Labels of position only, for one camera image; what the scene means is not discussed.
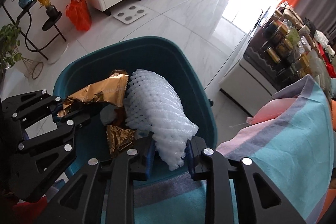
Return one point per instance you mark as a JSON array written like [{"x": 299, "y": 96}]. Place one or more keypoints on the black metal plant stand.
[{"x": 39, "y": 36}]

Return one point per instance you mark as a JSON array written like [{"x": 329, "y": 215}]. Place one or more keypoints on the teal grey patterned tablecloth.
[{"x": 292, "y": 141}]

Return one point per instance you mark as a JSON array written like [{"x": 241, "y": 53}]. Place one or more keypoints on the orange plastic bag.
[{"x": 79, "y": 15}]

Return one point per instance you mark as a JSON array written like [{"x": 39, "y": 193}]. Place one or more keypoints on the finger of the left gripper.
[
  {"x": 31, "y": 107},
  {"x": 79, "y": 113}
]

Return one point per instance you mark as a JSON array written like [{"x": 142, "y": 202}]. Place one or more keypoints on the teal plastic trash bin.
[{"x": 153, "y": 54}]

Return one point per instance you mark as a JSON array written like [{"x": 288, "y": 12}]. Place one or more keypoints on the white foam fruit net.
[{"x": 153, "y": 105}]

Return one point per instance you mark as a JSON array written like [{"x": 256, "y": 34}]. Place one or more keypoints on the gold foil snack wrapper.
[{"x": 105, "y": 96}]

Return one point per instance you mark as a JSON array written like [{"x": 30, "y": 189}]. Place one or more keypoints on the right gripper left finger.
[{"x": 103, "y": 191}]

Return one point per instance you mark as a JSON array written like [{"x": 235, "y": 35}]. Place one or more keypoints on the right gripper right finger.
[{"x": 237, "y": 191}]

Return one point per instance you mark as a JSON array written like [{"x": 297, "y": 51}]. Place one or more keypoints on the cluttered coffee table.
[{"x": 281, "y": 52}]

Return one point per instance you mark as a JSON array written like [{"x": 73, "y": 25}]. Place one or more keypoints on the white bathroom scale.
[{"x": 130, "y": 14}]

